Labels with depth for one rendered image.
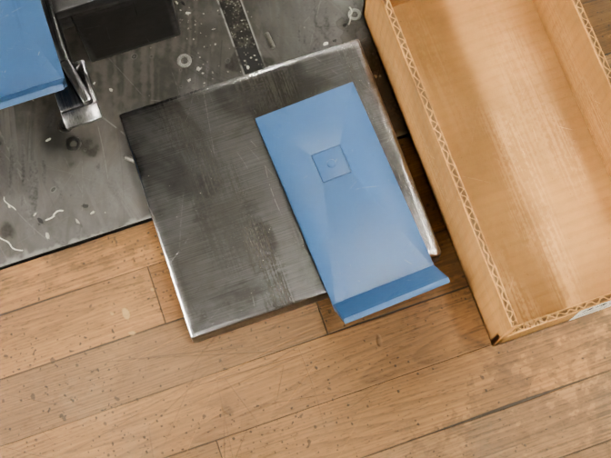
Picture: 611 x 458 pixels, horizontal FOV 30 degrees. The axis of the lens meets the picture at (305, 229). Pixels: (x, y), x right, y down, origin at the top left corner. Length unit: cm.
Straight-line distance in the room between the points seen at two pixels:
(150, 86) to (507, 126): 25
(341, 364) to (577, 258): 17
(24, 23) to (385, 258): 27
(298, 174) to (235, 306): 10
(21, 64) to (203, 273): 17
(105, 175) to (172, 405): 16
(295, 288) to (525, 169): 18
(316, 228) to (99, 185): 15
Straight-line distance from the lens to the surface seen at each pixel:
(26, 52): 72
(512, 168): 78
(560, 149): 79
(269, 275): 73
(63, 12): 74
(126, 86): 80
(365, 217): 74
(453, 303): 76
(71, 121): 71
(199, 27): 81
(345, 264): 73
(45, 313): 77
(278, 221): 74
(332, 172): 75
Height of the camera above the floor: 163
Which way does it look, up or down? 75 degrees down
